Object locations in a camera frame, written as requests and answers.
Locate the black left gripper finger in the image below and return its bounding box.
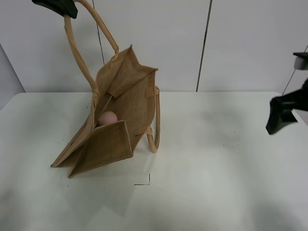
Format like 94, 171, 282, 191
32, 0, 78, 19

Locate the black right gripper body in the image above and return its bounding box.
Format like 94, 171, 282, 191
282, 51, 308, 113

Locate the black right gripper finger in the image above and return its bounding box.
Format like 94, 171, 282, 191
266, 95, 297, 134

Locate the brown linen tote bag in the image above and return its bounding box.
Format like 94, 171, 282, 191
51, 0, 160, 178

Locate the pink peach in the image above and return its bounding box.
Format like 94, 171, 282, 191
97, 111, 118, 126

